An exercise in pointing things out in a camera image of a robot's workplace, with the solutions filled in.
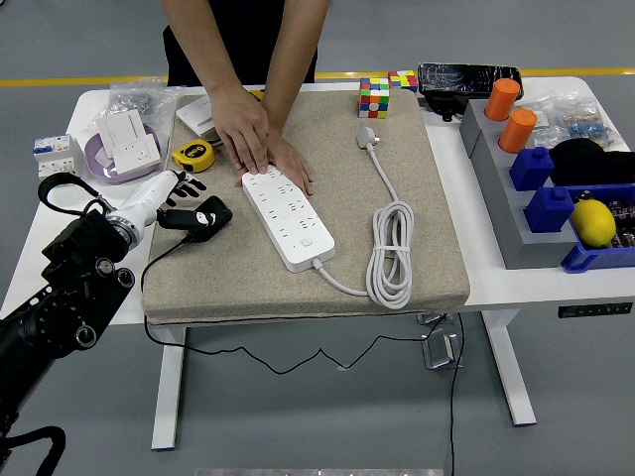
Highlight person's right hand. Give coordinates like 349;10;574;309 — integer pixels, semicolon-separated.
207;86;272;176

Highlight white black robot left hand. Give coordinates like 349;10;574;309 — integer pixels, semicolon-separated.
116;169;220;234

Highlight person's left hand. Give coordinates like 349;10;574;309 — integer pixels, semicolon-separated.
235;133;316;197

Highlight white power strip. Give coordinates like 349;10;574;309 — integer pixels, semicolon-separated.
241;167;336;273

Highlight black plug adapter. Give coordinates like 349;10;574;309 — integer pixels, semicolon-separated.
186;195;233;244

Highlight thin black adapter cord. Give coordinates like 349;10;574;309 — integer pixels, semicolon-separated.
140;237;466;476

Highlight purple bowl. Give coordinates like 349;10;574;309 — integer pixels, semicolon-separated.
82;123;168;186

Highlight grey-brown fabric mat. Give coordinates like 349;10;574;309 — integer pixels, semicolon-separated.
142;88;471;326

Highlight clear bag of screws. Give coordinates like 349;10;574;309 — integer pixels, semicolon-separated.
107;80;180;130

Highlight white circuit breaker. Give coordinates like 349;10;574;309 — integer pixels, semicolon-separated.
33;133;84;182

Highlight person's torso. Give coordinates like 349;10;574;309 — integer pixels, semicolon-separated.
162;0;318;88

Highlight large colourful puzzle cube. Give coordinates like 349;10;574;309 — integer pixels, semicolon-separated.
358;76;392;120

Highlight small colourful puzzle cube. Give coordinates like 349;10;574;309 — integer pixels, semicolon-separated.
387;69;419;95

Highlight black plastic-wrapped device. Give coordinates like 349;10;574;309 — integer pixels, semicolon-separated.
417;61;525;123

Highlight white table leg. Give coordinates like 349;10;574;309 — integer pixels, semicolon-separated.
483;310;538;427
151;326;188;451

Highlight orange cylinder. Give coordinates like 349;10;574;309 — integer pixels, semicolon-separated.
484;77;523;123
498;108;539;155

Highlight large grey block holder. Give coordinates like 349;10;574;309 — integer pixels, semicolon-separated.
469;129;584;271

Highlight blue block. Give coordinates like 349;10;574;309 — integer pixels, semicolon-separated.
509;146;556;192
524;185;576;235

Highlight clear bags of components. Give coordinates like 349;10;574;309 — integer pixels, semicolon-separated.
520;93;619;150

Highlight yellow lemon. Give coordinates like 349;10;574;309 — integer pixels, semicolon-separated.
570;199;618;249

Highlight blue plastic bin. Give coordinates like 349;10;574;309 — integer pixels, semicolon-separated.
560;182;635;275

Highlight black table control panel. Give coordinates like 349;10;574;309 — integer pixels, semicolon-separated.
558;301;635;319

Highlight dark circuit boards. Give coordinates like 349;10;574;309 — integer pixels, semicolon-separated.
572;187;635;249

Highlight white wall socket panel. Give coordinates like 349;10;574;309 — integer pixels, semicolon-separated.
112;133;164;176

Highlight white wall switch panel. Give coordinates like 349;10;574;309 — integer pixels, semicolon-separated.
176;94;219;139

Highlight white power strip cord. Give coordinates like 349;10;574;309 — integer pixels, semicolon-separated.
311;125;416;311

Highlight large silver metal bracket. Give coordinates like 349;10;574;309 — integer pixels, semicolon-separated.
420;330;465;371

